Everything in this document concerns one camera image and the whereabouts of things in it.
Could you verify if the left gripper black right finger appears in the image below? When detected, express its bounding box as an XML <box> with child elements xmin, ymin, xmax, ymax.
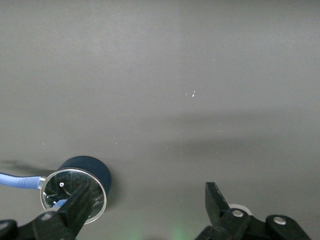
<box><xmin>194</xmin><ymin>182</ymin><xmax>312</xmax><ymax>240</ymax></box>

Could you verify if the glass saucepan lid blue knob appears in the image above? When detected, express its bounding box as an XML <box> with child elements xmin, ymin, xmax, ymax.
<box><xmin>39</xmin><ymin>168</ymin><xmax>108</xmax><ymax>225</ymax></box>

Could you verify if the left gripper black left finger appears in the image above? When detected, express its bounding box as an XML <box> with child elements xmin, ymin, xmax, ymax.
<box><xmin>0</xmin><ymin>183</ymin><xmax>94</xmax><ymax>240</ymax></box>

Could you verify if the dark blue saucepan blue handle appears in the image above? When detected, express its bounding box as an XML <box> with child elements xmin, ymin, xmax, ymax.
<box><xmin>0</xmin><ymin>155</ymin><xmax>112</xmax><ymax>225</ymax></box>

